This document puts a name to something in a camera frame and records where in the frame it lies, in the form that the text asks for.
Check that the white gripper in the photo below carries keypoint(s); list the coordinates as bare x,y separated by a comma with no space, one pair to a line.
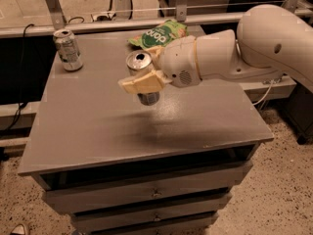
177,63

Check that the redbull can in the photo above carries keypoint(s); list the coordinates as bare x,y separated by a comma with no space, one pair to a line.
138,61

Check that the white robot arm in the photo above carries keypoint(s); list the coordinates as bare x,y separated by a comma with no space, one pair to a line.
269,40

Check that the green rice chip bag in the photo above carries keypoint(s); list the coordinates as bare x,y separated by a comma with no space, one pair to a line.
160,35

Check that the silver green soda can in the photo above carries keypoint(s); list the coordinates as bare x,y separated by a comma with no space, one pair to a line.
68,50

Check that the grey metal railing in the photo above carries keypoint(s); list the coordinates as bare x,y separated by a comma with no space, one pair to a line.
55,18

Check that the grey drawer cabinet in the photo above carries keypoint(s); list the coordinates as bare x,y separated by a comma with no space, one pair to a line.
88,131

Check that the top cabinet drawer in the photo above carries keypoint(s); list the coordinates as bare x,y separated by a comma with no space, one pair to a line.
137,190

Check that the cabinet drawer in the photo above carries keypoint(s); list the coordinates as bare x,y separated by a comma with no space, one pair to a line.
146,214
137,190
164,227

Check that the middle cabinet drawer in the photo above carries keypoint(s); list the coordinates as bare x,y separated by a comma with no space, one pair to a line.
146,214

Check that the bottom cabinet drawer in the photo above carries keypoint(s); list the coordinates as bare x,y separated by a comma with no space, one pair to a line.
164,227

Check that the shoe tip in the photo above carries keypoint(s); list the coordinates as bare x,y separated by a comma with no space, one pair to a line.
20,229

